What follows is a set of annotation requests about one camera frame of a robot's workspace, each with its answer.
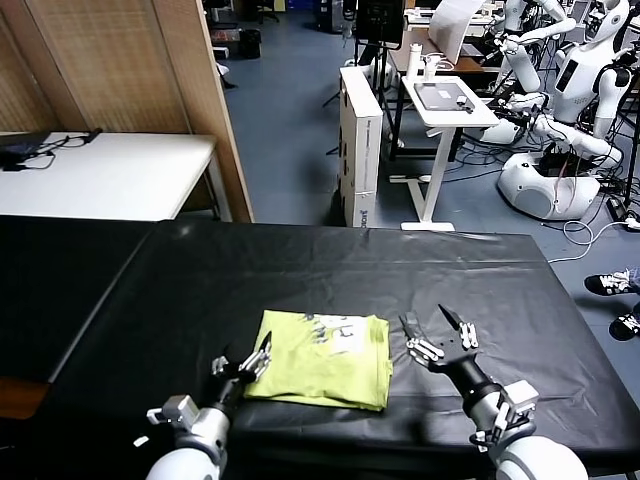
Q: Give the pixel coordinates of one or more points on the wooden partition screen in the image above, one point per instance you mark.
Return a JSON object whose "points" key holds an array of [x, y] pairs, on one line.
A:
{"points": [[125, 60]]}

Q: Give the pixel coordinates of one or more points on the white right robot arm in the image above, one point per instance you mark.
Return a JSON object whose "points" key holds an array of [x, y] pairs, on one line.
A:
{"points": [[540, 460]]}

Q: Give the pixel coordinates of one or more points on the white curved board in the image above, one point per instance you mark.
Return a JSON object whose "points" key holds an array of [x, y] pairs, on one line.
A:
{"points": [[450, 30]]}

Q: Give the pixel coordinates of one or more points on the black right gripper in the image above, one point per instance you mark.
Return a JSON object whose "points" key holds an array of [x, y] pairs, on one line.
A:
{"points": [[467, 375]]}

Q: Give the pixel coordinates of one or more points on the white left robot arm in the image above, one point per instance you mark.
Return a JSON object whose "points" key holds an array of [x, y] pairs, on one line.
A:
{"points": [[195, 450]]}

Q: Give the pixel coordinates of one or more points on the grey closed laptop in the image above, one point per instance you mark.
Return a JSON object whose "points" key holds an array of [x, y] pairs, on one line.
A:
{"points": [[440, 96]]}

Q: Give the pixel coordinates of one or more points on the lime green t-shirt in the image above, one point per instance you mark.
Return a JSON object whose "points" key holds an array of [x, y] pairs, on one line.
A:
{"points": [[320, 370]]}

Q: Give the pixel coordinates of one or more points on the small black gadget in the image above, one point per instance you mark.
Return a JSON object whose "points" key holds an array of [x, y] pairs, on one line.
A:
{"points": [[465, 104]]}

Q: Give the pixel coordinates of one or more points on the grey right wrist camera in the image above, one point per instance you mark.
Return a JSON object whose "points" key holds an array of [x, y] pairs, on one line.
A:
{"points": [[520, 397]]}

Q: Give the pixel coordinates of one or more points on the black flat device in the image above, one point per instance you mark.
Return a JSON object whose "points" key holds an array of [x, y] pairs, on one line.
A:
{"points": [[12, 155]]}

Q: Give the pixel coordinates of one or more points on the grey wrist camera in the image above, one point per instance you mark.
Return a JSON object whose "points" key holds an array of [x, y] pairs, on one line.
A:
{"points": [[177, 410], [520, 397]]}

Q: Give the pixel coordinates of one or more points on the white humanoid robot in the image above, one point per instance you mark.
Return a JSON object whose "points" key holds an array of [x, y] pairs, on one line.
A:
{"points": [[575, 85]]}

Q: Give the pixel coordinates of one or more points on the white cup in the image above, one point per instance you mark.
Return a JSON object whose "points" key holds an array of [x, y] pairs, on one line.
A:
{"points": [[429, 73]]}

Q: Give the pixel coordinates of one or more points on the white humanoid robot raised arm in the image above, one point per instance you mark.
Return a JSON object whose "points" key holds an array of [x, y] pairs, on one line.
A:
{"points": [[520, 65]]}

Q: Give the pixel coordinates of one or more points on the white bottle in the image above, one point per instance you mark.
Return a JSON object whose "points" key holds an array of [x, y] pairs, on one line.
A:
{"points": [[413, 61]]}

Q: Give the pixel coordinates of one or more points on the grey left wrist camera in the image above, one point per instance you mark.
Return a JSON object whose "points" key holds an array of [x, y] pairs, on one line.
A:
{"points": [[177, 410]]}

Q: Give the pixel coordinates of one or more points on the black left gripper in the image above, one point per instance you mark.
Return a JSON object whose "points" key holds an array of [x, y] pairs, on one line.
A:
{"points": [[227, 390]]}

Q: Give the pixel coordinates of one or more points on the black power strip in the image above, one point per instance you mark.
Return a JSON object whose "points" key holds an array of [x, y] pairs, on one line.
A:
{"points": [[616, 209]]}

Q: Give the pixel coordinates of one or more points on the white folding table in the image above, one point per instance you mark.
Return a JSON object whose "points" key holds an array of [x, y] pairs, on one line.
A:
{"points": [[125, 170]]}

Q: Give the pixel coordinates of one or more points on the black monitor on stand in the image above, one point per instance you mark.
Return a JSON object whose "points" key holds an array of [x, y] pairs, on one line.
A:
{"points": [[379, 20]]}

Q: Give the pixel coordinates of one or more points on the tall white cardboard box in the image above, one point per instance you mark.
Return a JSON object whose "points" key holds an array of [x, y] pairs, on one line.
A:
{"points": [[360, 150]]}

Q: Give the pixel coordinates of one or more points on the white standing desk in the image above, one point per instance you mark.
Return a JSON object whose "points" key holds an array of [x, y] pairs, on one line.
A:
{"points": [[440, 165]]}

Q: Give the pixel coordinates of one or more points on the black white sneaker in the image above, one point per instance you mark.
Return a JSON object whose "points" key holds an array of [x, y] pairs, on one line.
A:
{"points": [[625, 327], [607, 284]]}

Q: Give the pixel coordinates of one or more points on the brown wooden desk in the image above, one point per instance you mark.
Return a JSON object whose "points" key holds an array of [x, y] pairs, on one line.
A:
{"points": [[470, 65]]}

